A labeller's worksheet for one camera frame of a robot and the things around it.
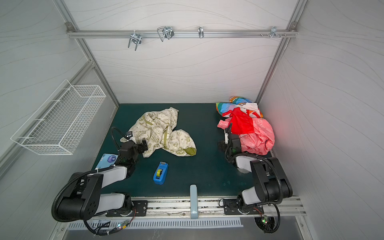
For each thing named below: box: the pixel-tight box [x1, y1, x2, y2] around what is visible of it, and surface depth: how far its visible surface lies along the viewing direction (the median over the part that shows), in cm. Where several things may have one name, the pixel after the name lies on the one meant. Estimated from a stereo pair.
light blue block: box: [190, 184, 199, 220], surface depth 75 cm
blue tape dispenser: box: [153, 161, 169, 185], surface depth 82 cm
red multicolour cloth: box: [216, 96, 264, 135], surface depth 107 cm
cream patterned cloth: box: [120, 107, 197, 158], surface depth 95 cm
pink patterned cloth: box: [217, 117, 275, 156], surface depth 92 cm
